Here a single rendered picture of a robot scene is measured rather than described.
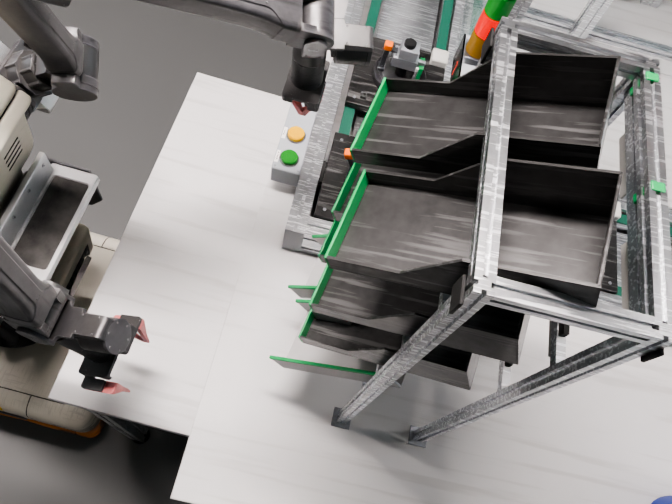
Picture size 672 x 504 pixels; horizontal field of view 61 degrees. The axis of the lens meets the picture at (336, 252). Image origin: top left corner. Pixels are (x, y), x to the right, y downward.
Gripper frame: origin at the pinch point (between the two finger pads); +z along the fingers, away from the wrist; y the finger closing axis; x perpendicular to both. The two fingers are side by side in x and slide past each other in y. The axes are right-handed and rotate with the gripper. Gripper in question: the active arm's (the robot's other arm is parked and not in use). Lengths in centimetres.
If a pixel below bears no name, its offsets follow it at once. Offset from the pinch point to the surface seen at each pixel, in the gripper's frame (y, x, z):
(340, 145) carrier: 13.9, -8.3, 26.2
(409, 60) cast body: 37.4, -19.7, 17.4
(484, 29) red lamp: 22.3, -30.1, -9.8
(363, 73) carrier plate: 37.8, -9.4, 26.1
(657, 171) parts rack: -29, -42, -42
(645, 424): -32, -93, 39
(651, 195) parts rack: -33, -41, -42
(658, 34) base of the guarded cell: 99, -101, 39
